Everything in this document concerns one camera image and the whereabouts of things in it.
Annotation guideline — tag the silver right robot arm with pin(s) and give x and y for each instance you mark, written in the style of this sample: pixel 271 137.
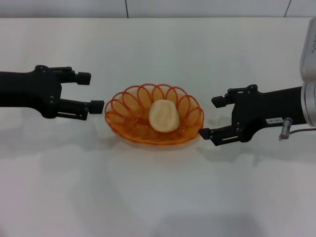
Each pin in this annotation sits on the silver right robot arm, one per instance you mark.
pixel 309 61

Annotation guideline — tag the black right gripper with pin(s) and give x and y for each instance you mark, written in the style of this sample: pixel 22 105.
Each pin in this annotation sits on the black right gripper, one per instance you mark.
pixel 266 113

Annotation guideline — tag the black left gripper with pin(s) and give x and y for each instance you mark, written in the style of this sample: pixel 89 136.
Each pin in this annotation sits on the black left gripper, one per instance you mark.
pixel 27 91

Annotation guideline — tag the pale round bread bun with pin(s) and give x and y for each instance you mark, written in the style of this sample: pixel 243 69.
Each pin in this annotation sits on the pale round bread bun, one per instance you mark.
pixel 164 117

